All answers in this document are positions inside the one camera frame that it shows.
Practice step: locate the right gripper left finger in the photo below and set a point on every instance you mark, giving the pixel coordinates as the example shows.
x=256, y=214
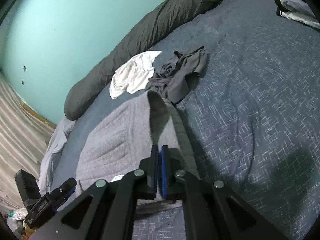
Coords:
x=105, y=210

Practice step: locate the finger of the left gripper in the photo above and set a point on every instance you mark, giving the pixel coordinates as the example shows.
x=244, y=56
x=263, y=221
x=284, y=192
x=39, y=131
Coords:
x=64, y=191

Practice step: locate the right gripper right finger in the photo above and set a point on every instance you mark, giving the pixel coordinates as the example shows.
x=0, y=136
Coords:
x=211, y=211

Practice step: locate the grey quilted sweatshirt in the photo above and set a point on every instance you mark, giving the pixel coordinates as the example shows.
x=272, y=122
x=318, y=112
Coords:
x=126, y=136

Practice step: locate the light grey blanket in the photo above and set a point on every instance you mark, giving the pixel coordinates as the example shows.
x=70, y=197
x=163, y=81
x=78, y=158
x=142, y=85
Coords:
x=53, y=154

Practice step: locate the bags on floor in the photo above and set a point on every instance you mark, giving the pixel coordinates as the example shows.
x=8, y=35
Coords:
x=16, y=222

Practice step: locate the beige striped curtain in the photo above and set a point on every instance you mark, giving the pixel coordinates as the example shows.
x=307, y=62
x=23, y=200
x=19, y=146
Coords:
x=24, y=140

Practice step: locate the white t-shirt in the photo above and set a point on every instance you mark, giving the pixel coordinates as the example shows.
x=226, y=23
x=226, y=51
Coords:
x=133, y=75

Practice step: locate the dark grey thin garment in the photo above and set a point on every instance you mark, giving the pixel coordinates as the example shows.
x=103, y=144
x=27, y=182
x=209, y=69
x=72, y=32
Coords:
x=171, y=82

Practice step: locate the long dark grey pillow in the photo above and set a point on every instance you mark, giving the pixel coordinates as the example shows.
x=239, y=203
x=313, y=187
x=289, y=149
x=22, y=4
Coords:
x=152, y=28

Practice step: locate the wooden window frame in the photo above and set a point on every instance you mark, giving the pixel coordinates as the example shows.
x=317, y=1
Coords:
x=37, y=116

